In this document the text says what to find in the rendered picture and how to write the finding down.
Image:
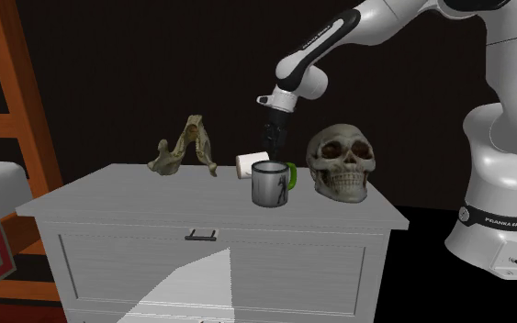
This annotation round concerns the tan jawbone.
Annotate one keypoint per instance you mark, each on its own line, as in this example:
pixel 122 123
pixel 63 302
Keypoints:
pixel 182 150

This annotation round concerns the black robot stand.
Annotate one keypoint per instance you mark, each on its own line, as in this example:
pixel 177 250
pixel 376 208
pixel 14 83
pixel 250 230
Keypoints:
pixel 441 286

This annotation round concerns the wooden bunk bed frame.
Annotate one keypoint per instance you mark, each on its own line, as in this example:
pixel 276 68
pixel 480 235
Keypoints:
pixel 16 89

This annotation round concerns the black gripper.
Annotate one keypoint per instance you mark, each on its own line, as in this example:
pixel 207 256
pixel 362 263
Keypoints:
pixel 275 129

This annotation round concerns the grey chest of drawers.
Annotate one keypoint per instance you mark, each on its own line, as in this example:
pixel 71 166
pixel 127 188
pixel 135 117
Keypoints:
pixel 150 201

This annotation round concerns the white cylinder roll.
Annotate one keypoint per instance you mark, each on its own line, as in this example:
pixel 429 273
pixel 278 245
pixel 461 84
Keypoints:
pixel 249 164

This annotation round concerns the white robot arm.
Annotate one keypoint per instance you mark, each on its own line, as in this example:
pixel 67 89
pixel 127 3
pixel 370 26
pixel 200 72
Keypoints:
pixel 504 147

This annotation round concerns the grey human skull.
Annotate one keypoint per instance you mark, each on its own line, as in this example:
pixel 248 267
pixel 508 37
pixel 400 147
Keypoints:
pixel 341 165

